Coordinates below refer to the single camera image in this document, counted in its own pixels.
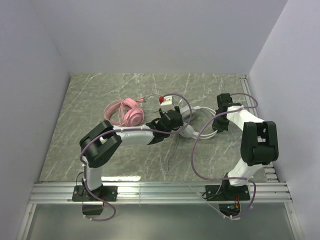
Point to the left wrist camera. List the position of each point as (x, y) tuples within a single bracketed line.
[(166, 103)]

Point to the right aluminium rail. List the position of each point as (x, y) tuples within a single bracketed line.
[(270, 171)]

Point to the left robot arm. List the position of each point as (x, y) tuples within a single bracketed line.
[(99, 145)]

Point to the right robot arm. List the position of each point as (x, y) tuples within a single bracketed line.
[(258, 148)]

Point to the front aluminium rail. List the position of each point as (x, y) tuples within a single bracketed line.
[(153, 193)]

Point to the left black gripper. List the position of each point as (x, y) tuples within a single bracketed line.
[(176, 110)]

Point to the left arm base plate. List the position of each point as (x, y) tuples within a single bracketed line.
[(106, 193)]

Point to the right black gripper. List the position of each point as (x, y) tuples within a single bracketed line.
[(220, 125)]

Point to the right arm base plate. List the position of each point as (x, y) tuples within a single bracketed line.
[(213, 193)]

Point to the pink headphones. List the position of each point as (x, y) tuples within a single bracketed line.
[(130, 113)]

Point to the white headphones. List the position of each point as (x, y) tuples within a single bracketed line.
[(198, 116)]

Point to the aluminium rail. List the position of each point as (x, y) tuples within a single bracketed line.
[(270, 171), (153, 193)]

